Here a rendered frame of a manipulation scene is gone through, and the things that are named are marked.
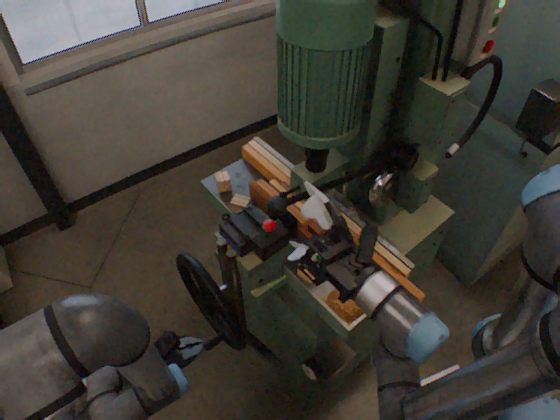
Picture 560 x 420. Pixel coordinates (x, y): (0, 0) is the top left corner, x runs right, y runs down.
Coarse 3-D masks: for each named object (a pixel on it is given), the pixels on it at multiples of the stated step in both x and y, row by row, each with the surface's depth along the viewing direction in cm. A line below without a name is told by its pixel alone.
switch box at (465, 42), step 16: (464, 0) 76; (480, 0) 73; (496, 0) 73; (464, 16) 78; (480, 16) 75; (464, 32) 79; (480, 32) 77; (496, 32) 81; (464, 48) 81; (480, 48) 81; (464, 64) 83
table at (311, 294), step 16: (240, 160) 125; (208, 176) 121; (240, 176) 121; (256, 176) 121; (208, 192) 119; (224, 192) 117; (240, 192) 117; (224, 208) 114; (288, 272) 100; (256, 288) 100; (272, 288) 101; (304, 288) 97; (320, 288) 97; (320, 304) 94; (336, 320) 92; (368, 320) 96
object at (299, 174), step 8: (336, 152) 103; (328, 160) 101; (336, 160) 101; (344, 160) 101; (296, 168) 99; (304, 168) 99; (328, 168) 99; (336, 168) 99; (344, 168) 101; (296, 176) 98; (304, 176) 97; (312, 176) 97; (320, 176) 97; (328, 176) 99; (336, 176) 101; (296, 184) 100; (312, 184) 96; (320, 184) 98; (296, 192) 102; (304, 200) 101
